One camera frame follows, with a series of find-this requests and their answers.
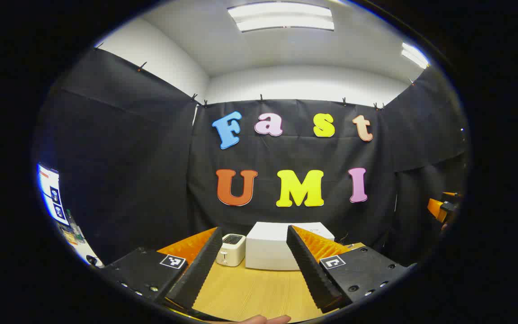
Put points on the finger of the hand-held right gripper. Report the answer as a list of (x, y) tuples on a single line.
[(434, 208)]

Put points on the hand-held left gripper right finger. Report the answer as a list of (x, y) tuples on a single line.
[(313, 274)]

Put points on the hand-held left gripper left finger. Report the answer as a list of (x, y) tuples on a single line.
[(196, 274)]

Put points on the white microwave oven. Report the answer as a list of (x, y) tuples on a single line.
[(265, 247)]

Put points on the white toaster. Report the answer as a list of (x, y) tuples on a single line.
[(229, 254)]

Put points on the black computer mouse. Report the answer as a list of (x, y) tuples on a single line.
[(91, 260)]

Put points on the white side desk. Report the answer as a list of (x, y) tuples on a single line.
[(83, 249)]

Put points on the clear plastic water bottle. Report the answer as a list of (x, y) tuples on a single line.
[(75, 229)]

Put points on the black backdrop cloth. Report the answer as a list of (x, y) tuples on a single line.
[(128, 157)]

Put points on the small ceiling light panel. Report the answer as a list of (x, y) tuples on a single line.
[(414, 54)]

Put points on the computer monitor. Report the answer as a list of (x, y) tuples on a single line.
[(52, 193)]

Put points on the large ceiling light panel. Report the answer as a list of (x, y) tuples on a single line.
[(281, 15)]

